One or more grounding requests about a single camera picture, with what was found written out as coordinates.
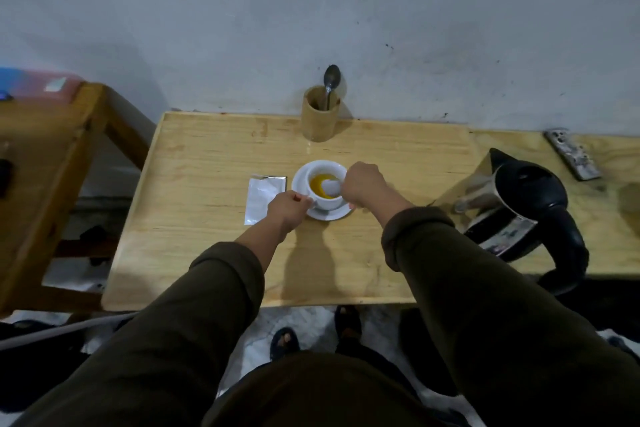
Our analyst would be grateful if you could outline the grey power strip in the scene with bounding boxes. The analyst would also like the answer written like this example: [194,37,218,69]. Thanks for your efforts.
[543,128,603,182]

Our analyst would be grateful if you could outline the white ceramic cup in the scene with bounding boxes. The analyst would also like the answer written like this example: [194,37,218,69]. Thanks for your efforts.
[305,161,349,212]

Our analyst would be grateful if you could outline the metal spoon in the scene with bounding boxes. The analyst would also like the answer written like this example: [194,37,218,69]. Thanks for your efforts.
[322,64,342,111]

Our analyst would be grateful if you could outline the red and blue box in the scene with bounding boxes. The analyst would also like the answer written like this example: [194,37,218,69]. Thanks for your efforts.
[0,66,85,103]

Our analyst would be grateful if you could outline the grey cable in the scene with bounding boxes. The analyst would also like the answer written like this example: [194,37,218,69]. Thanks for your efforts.
[0,312,139,352]

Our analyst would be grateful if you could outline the person's right foot in sandal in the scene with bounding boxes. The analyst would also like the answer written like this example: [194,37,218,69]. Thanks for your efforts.
[333,305,363,343]

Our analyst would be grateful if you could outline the small black object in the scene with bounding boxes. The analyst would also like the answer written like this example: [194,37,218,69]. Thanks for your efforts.
[0,158,14,200]

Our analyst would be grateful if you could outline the person's dark trousers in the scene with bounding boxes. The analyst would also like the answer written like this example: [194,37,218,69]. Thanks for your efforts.
[200,339,473,427]

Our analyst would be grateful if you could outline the person's left forearm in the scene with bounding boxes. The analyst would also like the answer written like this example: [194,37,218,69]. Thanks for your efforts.
[10,218,297,427]

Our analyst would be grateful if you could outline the wooden side table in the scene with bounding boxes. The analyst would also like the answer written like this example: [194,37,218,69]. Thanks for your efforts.
[0,82,157,315]

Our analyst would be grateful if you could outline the steel kettle with black handle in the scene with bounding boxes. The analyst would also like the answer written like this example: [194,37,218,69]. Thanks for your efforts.
[432,147,591,297]

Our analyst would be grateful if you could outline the bamboo holder cup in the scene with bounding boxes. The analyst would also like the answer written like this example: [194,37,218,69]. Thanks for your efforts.
[300,85,343,143]

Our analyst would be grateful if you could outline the person's left foot in sandal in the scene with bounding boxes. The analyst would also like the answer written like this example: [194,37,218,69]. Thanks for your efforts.
[269,327,301,362]

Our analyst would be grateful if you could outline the person's right forearm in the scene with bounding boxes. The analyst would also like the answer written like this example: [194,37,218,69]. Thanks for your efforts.
[372,189,640,427]

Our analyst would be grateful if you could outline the white saucer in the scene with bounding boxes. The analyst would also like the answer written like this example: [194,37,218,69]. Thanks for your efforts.
[291,160,355,222]

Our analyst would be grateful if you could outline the yellow drink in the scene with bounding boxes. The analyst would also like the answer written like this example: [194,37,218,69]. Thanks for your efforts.
[309,173,341,200]

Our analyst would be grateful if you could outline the person's right hand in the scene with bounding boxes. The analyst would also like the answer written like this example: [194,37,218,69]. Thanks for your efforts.
[341,161,389,209]

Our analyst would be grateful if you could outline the silver sachet packet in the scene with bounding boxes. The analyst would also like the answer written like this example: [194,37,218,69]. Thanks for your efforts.
[244,175,288,226]

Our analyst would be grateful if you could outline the person's foot in sandal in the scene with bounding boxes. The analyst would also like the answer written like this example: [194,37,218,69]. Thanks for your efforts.
[269,327,301,362]
[333,305,363,343]

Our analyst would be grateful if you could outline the person's left hand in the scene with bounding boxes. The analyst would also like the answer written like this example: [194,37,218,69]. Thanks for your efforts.
[266,190,315,233]

